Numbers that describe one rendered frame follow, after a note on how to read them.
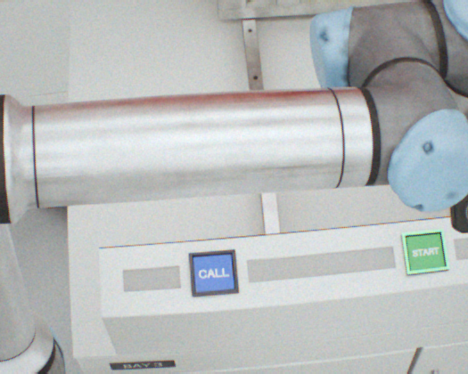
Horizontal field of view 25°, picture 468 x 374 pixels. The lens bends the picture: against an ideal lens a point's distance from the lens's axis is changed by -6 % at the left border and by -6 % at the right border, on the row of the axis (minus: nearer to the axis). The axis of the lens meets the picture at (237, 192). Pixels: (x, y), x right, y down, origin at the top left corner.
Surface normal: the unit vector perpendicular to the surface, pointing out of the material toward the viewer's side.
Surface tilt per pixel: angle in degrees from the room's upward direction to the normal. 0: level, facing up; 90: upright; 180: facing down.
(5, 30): 90
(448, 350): 90
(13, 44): 90
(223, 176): 65
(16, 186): 72
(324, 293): 0
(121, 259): 0
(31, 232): 0
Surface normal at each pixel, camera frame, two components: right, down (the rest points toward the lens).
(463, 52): 0.14, 0.42
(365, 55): -0.68, -0.48
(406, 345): 0.08, 0.88
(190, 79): -0.03, -0.47
